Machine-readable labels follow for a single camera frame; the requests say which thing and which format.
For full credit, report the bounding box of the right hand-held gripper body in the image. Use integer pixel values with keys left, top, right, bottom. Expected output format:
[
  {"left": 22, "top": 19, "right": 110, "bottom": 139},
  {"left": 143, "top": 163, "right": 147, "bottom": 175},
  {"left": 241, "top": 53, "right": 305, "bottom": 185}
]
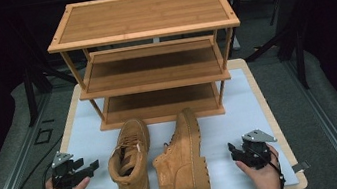
[{"left": 236, "top": 126, "right": 282, "bottom": 172}]

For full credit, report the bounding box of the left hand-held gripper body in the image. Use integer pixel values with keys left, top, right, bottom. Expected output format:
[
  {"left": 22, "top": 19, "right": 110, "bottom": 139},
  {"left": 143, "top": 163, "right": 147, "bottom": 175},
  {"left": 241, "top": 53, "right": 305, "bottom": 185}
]
[{"left": 47, "top": 147, "right": 92, "bottom": 189}]

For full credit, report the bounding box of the tan suede boot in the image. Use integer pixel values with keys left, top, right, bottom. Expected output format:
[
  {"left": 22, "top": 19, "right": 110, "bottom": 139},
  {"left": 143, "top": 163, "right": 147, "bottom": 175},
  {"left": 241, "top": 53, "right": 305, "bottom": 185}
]
[
  {"left": 101, "top": 116, "right": 158, "bottom": 189},
  {"left": 144, "top": 105, "right": 213, "bottom": 189}
]

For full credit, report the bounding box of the wooden three-tier shoe rack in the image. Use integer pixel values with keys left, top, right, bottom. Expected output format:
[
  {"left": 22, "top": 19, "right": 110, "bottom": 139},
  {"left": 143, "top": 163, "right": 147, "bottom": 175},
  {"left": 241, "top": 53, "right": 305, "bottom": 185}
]
[{"left": 40, "top": 0, "right": 255, "bottom": 140}]

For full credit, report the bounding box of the person's right hand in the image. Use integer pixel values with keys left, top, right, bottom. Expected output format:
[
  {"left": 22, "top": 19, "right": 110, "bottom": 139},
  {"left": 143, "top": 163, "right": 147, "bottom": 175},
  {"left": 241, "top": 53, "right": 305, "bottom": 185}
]
[{"left": 233, "top": 142, "right": 286, "bottom": 189}]

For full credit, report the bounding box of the metal table clip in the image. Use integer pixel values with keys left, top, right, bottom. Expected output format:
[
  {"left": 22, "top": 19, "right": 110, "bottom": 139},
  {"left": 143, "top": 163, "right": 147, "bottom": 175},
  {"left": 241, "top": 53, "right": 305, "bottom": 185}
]
[{"left": 290, "top": 159, "right": 312, "bottom": 174}]

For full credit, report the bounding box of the black metal stand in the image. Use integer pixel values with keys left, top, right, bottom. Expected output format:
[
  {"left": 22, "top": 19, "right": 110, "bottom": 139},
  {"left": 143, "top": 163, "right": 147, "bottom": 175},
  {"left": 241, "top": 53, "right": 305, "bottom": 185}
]
[
  {"left": 235, "top": 0, "right": 313, "bottom": 98},
  {"left": 7, "top": 8, "right": 84, "bottom": 129}
]

